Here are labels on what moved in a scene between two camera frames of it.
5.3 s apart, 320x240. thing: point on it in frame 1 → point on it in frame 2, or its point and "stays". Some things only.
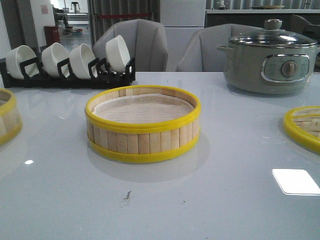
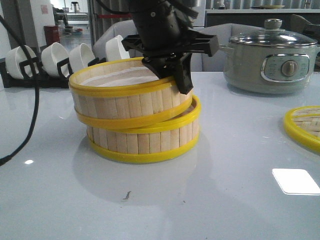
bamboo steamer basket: [10, 118] → [125, 93]
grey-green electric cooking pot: [269, 70] stays
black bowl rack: [99, 75] stays
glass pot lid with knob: [272, 36] stays
